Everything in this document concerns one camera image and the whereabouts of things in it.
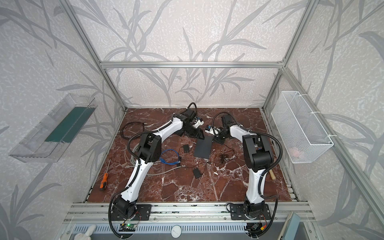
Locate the green lit circuit board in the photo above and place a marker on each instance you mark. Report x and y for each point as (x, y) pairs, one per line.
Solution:
(128, 228)

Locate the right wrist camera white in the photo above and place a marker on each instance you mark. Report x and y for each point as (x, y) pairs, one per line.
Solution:
(211, 130)

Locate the grey blue panel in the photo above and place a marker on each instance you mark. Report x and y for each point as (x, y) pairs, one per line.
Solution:
(290, 227)

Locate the white wire mesh basket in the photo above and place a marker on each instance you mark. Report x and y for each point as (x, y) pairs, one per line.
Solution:
(300, 127)

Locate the wooden handled tool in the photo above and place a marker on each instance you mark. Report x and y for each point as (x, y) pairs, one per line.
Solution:
(273, 177)

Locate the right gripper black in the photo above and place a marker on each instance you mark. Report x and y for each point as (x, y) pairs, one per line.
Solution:
(218, 135)

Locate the pink object in basket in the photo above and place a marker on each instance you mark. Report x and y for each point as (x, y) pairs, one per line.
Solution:
(296, 153)

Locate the orange handled screwdriver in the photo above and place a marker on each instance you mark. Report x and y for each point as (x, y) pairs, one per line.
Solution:
(104, 181)

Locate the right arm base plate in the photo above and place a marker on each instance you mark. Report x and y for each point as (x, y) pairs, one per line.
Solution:
(253, 212)

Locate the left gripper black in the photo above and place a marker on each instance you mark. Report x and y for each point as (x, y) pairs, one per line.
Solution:
(194, 130)

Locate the white plush toy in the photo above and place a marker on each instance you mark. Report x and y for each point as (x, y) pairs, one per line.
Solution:
(87, 234)

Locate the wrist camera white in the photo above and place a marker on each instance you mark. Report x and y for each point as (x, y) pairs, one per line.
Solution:
(198, 123)
(211, 130)

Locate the small black power adapter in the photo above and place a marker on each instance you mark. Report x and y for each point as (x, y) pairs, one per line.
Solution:
(186, 148)

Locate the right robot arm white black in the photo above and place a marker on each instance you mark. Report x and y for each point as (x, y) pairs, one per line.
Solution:
(262, 152)

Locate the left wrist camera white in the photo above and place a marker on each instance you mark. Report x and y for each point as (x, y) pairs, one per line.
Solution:
(198, 123)

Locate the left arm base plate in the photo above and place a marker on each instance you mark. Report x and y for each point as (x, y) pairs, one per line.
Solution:
(136, 213)

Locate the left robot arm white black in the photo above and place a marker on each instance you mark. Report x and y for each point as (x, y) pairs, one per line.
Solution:
(146, 148)

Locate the round white gauge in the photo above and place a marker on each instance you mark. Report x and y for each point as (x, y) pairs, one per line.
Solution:
(176, 231)

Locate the clear plastic wall bin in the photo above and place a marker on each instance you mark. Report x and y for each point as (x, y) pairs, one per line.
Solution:
(47, 142)

